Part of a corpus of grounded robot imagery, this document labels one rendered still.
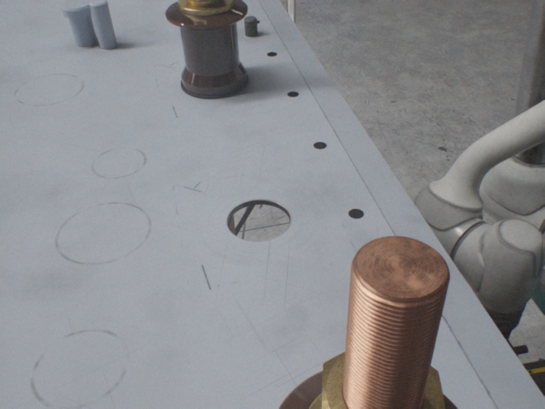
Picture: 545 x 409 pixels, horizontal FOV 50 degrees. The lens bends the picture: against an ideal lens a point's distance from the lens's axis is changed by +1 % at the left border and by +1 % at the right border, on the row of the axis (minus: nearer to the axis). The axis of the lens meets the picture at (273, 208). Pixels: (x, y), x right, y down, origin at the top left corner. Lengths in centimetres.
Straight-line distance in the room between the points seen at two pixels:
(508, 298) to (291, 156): 57
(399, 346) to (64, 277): 35
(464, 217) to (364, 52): 309
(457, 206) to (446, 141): 213
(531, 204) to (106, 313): 100
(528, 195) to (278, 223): 149
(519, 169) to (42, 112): 92
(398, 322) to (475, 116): 327
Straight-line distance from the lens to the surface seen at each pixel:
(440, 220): 107
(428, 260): 19
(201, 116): 67
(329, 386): 24
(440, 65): 396
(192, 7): 68
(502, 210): 135
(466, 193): 108
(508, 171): 129
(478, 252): 104
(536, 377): 178
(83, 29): 87
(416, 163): 299
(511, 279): 102
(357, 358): 20
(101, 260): 50
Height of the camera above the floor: 170
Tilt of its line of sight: 40 degrees down
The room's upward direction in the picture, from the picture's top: 3 degrees counter-clockwise
